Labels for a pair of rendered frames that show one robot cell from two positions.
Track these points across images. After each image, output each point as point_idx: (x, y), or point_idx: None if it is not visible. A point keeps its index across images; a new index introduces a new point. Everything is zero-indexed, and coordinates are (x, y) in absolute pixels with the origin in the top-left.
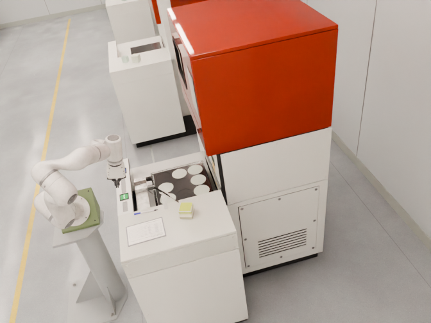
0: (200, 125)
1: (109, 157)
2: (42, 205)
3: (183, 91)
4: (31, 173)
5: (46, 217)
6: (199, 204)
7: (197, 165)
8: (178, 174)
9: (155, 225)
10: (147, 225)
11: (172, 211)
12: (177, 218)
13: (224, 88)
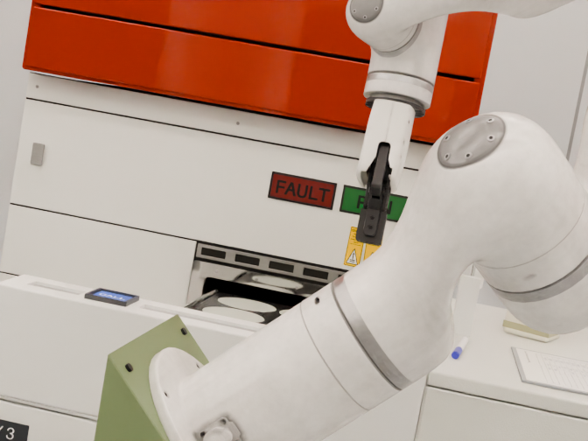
0: (465, 35)
1: (428, 62)
2: (567, 161)
3: (62, 48)
4: None
5: (586, 236)
6: (488, 318)
7: (230, 297)
8: (238, 316)
9: (551, 360)
10: (542, 364)
11: (495, 337)
12: (535, 343)
13: None
